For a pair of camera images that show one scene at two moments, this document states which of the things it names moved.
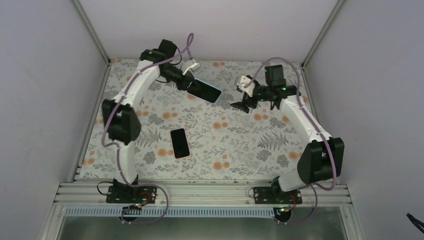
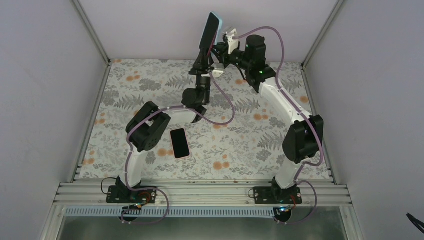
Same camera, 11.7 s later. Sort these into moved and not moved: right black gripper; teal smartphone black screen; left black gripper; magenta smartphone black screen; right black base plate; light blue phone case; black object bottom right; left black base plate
Moved: light blue phone case; magenta smartphone black screen; left black gripper; right black gripper
Not moved: teal smartphone black screen; black object bottom right; right black base plate; left black base plate
